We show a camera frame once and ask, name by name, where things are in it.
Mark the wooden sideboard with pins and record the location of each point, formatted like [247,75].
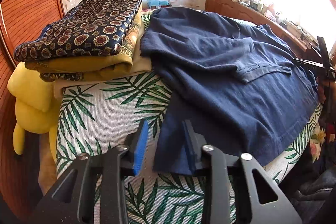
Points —
[249,15]

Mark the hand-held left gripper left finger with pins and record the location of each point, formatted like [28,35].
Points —
[140,146]

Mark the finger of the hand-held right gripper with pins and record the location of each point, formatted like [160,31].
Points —
[309,62]
[325,53]

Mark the pink figurine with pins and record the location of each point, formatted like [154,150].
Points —
[271,13]

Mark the yellow plush toy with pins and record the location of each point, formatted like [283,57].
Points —
[32,103]

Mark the mustard folded cloth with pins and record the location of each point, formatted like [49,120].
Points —
[86,65]

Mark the dark medallion-patterned folded cloth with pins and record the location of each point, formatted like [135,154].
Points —
[86,24]

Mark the person's right hand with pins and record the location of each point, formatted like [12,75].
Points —
[321,91]

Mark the dark grey fabric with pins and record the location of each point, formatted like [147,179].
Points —
[317,197]

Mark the blue toy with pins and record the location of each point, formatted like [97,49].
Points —
[157,2]

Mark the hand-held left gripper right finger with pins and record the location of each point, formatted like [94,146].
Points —
[191,153]

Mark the navy printed t-shirt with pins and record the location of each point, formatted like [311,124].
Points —
[223,82]

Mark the palm-leaf bed sheet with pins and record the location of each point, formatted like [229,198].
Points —
[118,108]

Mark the floral bedsheet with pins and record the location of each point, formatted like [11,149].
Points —
[321,140]

